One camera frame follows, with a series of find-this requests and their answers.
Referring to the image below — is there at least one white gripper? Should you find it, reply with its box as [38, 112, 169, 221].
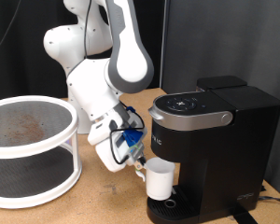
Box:
[95, 133, 147, 173]

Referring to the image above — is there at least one white mug with green tape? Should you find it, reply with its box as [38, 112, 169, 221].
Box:
[134, 157, 176, 202]

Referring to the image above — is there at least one silver Keurig lid handle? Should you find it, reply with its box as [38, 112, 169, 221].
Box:
[147, 92, 234, 132]

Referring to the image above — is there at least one black Keurig coffee machine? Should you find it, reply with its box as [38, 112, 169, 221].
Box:
[147, 75, 280, 224]

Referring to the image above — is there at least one black drip tray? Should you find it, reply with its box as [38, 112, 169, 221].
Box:
[147, 185, 203, 224]

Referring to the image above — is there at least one white two-tier turntable stand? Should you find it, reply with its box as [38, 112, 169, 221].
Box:
[0, 95, 83, 209]

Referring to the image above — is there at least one black tape strip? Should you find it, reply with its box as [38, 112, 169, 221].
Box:
[230, 206, 259, 224]

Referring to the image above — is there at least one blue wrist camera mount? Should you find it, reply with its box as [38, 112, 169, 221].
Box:
[122, 129, 144, 147]

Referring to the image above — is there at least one black camera cable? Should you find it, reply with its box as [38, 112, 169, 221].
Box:
[83, 0, 147, 166]

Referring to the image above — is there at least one braided power cable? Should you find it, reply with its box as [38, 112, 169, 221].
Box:
[259, 195, 280, 206]

